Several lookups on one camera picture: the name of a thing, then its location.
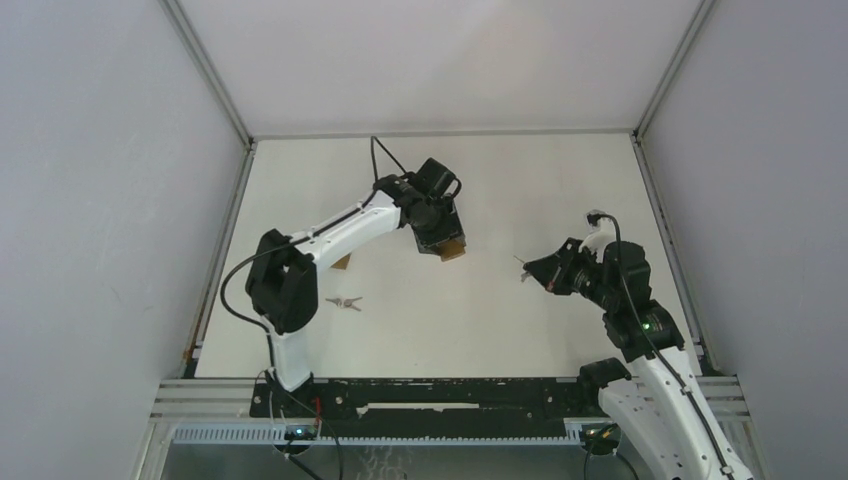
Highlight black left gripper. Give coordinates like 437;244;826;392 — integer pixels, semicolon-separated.
410;194;464;256

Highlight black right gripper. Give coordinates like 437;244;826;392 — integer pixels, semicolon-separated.
523;237;617;311

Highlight silver key bunch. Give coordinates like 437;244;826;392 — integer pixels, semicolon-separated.
513;256;531;283
326;297;362;312

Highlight long shackle brass padlock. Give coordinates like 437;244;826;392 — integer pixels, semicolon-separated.
438;239;466;262

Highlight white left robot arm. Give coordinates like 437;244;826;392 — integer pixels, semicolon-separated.
245;158;466;417

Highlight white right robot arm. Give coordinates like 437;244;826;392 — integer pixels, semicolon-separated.
522;238;754;479

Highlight short shackle brass padlock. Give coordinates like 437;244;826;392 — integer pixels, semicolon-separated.
331;254;351;270

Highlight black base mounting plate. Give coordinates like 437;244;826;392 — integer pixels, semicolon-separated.
249;377;608;440

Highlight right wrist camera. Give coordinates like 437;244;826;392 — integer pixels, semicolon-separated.
579;210;616;255

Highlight black left camera cable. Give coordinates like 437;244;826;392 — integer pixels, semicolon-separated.
219;136;463;372

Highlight white slotted cable duct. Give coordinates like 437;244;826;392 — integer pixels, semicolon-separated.
173;423;584;446

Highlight aluminium frame rails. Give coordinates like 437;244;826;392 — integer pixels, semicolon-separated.
149;378;254;423

